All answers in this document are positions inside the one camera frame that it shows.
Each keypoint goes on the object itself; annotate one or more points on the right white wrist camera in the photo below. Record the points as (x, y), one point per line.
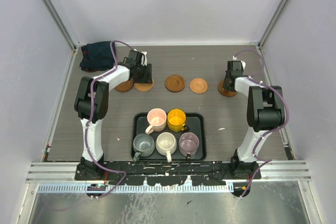
(241, 61)

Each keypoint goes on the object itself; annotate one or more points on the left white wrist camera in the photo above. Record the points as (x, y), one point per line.
(140, 57)

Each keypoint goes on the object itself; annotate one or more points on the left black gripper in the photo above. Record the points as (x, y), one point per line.
(146, 78)

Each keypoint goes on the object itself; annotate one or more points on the woven cork coaster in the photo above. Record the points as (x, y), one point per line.
(144, 87)
(198, 85)

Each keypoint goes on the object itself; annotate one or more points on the black plastic tray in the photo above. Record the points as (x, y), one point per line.
(195, 122)

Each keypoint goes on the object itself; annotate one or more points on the cream ceramic mug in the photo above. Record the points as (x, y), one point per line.
(166, 145)

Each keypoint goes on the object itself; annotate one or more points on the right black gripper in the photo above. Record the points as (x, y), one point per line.
(224, 85)

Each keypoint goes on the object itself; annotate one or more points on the yellow glass mug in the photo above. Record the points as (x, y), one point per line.
(176, 121)

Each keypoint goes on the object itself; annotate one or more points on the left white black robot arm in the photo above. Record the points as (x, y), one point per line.
(92, 99)

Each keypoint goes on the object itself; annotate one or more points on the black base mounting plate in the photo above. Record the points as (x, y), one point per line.
(168, 174)

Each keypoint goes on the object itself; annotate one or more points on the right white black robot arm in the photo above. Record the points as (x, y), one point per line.
(265, 112)

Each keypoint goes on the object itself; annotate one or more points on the brown wooden coaster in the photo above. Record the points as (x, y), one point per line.
(125, 86)
(224, 92)
(175, 83)

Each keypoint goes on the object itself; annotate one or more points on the dark blue folded cloth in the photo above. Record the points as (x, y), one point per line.
(97, 56)

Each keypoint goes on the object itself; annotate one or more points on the grey slotted cable duct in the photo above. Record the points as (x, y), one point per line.
(123, 189)

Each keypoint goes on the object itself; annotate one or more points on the purple ceramic mug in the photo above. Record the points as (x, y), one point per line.
(188, 144)

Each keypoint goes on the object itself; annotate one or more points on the grey ceramic mug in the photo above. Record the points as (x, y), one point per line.
(143, 145)

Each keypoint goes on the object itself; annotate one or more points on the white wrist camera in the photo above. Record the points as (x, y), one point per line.
(140, 57)
(241, 61)

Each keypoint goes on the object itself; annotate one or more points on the pink ceramic mug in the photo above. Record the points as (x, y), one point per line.
(157, 121)

